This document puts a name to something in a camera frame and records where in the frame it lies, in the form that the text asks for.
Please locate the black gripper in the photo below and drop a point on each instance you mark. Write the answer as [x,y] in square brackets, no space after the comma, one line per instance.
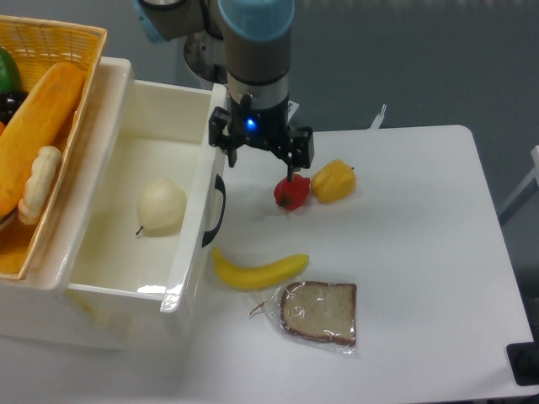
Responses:
[265,129]

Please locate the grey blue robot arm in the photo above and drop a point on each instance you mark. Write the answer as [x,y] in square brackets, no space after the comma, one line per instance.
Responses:
[255,56]

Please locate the white drawer cabinet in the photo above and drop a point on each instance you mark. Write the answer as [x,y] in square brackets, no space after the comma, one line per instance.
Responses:
[42,306]

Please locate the white open upper drawer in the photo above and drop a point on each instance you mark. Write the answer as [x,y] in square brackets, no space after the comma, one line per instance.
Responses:
[164,134]

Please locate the red bell pepper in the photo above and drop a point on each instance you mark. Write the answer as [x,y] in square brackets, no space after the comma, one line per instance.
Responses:
[292,194]

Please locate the yellow bell pepper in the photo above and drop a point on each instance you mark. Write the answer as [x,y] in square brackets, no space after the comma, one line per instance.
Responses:
[333,182]

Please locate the yellow banana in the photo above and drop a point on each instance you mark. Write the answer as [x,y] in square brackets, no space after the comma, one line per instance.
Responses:
[259,277]

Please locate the bread slice in plastic bag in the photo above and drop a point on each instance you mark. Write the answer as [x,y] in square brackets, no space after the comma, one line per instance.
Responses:
[315,313]

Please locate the cream pastry piece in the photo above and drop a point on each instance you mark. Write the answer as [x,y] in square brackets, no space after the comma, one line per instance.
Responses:
[37,187]

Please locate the orange baguette loaf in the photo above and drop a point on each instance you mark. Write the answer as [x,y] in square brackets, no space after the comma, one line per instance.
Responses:
[36,124]

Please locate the yellow wicker basket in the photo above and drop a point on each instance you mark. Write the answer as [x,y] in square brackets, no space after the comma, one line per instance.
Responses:
[56,61]

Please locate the dark purple grapes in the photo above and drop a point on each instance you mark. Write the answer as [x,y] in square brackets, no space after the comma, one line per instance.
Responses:
[10,102]

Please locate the green bell pepper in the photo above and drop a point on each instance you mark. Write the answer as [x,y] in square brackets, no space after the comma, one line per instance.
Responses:
[9,73]

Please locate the white table leg at right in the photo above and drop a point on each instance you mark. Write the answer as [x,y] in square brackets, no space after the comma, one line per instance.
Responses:
[522,193]

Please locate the black device at table edge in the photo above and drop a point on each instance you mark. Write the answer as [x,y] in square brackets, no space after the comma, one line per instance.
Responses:
[523,359]

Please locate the white metal frame bracket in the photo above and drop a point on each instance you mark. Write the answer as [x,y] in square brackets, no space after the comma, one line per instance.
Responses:
[376,124]

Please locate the black drawer handle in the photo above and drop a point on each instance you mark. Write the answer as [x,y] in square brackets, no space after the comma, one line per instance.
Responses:
[218,209]

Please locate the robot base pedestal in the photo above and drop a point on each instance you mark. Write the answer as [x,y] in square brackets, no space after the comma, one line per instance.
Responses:
[205,56]

